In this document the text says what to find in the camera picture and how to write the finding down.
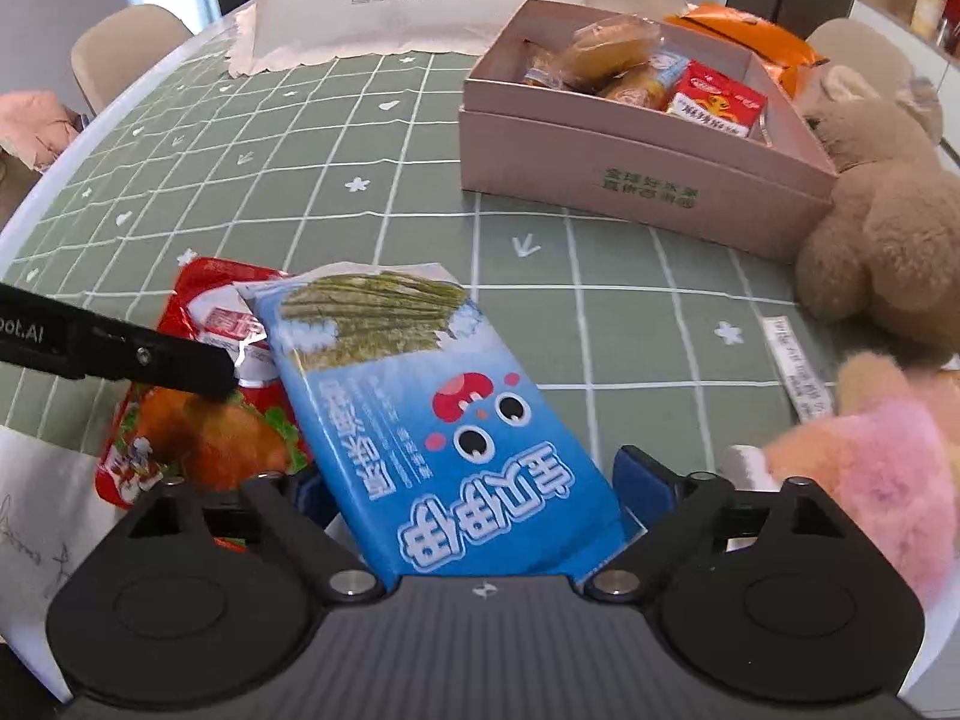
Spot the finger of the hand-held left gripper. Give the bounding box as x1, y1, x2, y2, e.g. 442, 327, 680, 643
79, 311, 239, 400

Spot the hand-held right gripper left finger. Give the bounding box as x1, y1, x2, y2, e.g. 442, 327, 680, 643
124, 463, 385, 604

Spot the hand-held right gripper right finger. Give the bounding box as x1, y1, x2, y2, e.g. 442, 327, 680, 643
585, 445, 842, 602

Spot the red chicken snack packet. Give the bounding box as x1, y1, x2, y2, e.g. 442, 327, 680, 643
94, 256, 316, 552

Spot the blue seaweed snack packet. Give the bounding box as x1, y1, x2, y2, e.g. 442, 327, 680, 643
234, 262, 627, 578

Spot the pale pink cardboard box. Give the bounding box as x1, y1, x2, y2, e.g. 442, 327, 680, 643
459, 0, 839, 265

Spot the red orange snack packet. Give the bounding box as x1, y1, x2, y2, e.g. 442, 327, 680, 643
666, 60, 770, 137

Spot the bread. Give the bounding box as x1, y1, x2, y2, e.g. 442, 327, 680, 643
571, 13, 665, 83

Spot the white paper sheet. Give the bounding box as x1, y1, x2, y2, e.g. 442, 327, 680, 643
0, 424, 121, 646

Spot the white fabric tag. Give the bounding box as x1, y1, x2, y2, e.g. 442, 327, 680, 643
759, 313, 833, 421

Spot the pink jacket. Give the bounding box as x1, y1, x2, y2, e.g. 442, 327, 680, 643
0, 90, 80, 173

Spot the pink plush toy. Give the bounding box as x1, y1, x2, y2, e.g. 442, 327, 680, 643
724, 349, 960, 608

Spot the beige chair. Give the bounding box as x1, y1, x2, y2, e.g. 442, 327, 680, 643
71, 4, 196, 117
804, 17, 920, 102

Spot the brown plush bear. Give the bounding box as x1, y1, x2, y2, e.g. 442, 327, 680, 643
795, 64, 960, 350

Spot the white cartoon food cover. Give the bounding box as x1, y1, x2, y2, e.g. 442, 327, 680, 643
225, 0, 593, 80

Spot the orange snack bag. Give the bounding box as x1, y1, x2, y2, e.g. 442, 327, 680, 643
664, 4, 830, 98

